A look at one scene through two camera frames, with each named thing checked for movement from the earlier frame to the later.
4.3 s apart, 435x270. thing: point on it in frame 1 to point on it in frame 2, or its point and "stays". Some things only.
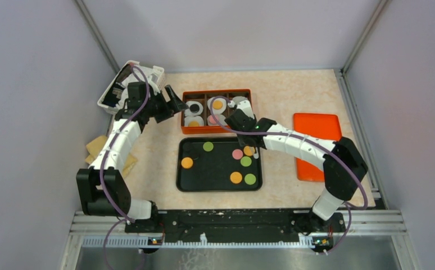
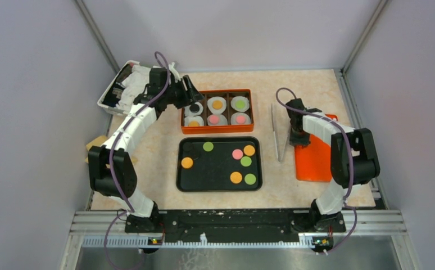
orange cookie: (236, 178) stays
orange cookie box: (196, 119) stays
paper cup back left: (188, 112) stays
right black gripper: (241, 143) to (295, 141)
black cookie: (194, 108) stays
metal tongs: (255, 155) to (279, 158)
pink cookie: (211, 121) stays
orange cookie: (187, 162) stays
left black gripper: (170, 108) to (189, 96)
